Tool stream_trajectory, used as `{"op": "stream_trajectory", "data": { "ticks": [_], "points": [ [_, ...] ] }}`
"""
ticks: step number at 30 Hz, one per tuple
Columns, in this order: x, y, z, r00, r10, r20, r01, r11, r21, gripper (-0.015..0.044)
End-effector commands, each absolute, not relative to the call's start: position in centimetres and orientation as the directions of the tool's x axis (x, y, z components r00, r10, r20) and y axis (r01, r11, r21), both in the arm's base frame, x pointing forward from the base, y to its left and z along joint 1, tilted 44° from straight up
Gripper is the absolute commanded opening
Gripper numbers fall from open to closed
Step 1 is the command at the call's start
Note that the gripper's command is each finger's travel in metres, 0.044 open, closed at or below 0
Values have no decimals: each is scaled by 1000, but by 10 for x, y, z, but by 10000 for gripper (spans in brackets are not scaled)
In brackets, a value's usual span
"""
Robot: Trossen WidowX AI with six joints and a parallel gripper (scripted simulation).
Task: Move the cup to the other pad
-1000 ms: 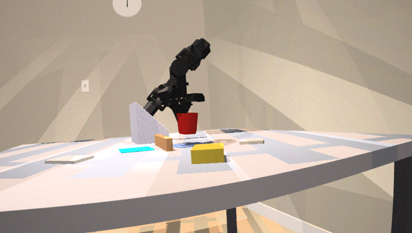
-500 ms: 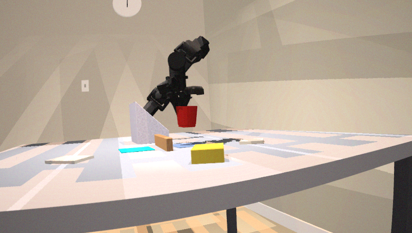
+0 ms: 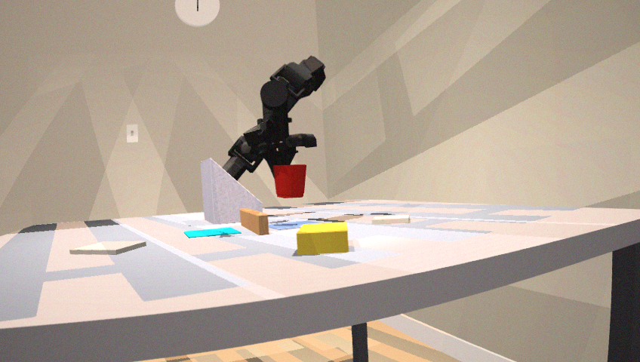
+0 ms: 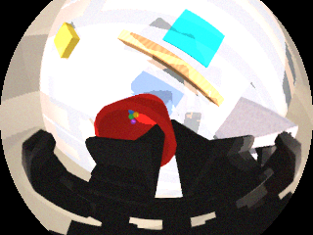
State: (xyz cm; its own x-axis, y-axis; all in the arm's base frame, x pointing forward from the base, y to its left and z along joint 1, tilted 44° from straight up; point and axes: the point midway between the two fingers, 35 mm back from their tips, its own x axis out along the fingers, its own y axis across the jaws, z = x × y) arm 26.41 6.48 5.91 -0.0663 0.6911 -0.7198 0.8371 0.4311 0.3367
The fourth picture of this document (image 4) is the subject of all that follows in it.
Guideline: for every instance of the red cup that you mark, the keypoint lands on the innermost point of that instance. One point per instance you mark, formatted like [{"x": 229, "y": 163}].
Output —
[{"x": 113, "y": 121}]

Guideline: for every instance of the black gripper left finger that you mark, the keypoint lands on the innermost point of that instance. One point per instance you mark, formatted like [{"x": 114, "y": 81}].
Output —
[{"x": 144, "y": 153}]

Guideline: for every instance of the tan wooden bar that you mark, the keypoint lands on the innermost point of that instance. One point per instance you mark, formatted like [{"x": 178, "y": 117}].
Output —
[{"x": 173, "y": 62}]

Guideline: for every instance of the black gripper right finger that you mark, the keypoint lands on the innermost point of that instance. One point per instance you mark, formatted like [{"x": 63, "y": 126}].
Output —
[{"x": 194, "y": 154}]

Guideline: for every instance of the yellow block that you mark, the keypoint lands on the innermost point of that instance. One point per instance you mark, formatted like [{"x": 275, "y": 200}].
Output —
[{"x": 66, "y": 40}]

